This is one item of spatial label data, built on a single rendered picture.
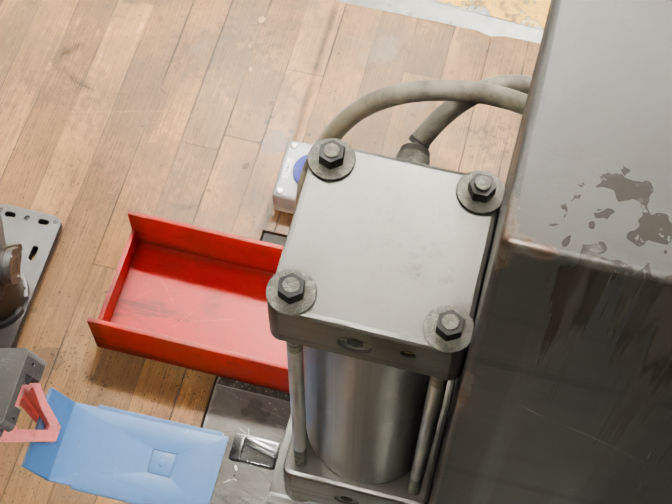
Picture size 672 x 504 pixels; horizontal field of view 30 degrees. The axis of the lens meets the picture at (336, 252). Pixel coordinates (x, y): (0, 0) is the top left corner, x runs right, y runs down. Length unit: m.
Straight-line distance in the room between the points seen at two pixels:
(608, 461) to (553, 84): 0.19
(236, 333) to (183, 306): 0.06
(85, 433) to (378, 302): 0.58
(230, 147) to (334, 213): 0.75
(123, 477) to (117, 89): 0.46
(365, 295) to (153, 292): 0.70
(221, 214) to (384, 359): 0.72
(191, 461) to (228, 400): 0.13
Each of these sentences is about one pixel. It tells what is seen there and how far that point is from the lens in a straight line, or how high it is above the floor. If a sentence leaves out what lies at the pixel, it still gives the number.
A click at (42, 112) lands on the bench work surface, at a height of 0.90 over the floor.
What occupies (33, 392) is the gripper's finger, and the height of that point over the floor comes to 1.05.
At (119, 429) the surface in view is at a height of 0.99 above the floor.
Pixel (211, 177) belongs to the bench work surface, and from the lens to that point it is 1.29.
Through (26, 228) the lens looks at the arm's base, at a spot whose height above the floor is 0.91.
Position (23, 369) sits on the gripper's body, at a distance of 0.99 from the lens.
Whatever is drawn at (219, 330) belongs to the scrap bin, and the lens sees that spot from 1.20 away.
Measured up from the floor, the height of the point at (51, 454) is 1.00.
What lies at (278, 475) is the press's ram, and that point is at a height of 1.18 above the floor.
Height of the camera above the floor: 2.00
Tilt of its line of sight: 63 degrees down
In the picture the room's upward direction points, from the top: 1 degrees clockwise
